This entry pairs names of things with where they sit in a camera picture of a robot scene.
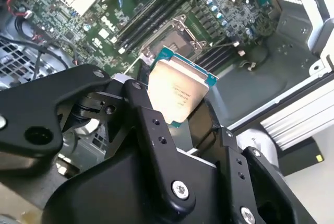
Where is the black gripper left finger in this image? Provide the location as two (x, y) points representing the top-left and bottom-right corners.
(0, 63), (197, 210)

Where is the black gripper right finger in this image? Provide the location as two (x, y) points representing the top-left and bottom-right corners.
(192, 98), (318, 224)

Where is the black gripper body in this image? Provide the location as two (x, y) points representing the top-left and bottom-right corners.
(41, 148), (229, 224)

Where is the silver topped CPU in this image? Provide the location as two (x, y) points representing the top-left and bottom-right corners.
(146, 46), (220, 128)

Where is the thin metal locking lever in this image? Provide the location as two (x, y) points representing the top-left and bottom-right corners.
(123, 53), (144, 75)

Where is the metal socket cover frame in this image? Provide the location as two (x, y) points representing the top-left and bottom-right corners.
(140, 46), (157, 65)

